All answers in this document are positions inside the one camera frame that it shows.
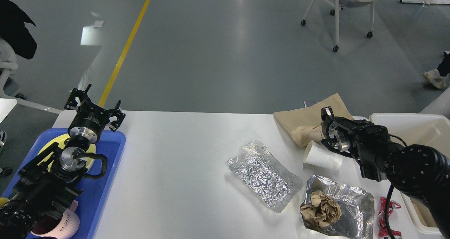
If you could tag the white side table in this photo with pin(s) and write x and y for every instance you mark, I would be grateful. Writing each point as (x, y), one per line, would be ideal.
(6, 106)

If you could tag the blue plastic tray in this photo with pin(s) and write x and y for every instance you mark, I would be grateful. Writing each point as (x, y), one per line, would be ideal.
(92, 201)

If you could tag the foil wrapper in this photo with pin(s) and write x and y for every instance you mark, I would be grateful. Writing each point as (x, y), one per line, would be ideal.
(356, 204)

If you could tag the black jacket on chair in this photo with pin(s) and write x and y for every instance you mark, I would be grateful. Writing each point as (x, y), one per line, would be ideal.
(13, 29)

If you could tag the person in dark trousers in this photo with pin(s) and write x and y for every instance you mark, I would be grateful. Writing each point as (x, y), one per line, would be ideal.
(437, 77)

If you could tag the yellow plastic plate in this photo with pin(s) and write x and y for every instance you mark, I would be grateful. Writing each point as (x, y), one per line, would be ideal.
(61, 140)

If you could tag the pink mug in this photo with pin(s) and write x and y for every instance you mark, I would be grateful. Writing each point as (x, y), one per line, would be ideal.
(62, 228)

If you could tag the white plastic bin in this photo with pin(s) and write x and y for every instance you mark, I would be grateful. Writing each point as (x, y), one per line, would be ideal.
(427, 130)

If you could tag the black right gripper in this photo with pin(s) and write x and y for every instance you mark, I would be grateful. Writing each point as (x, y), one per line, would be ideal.
(336, 131)

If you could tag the silver foil bag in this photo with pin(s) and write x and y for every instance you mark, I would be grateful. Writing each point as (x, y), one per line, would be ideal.
(271, 182)

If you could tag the floor socket plate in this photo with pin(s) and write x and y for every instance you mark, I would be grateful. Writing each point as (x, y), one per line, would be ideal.
(309, 103)

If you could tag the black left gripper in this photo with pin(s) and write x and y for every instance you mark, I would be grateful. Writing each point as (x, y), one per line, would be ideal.
(87, 125)

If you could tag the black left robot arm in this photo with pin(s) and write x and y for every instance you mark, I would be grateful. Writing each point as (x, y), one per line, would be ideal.
(47, 183)

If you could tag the blue mug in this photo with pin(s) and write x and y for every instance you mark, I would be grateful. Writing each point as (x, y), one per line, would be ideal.
(3, 201)

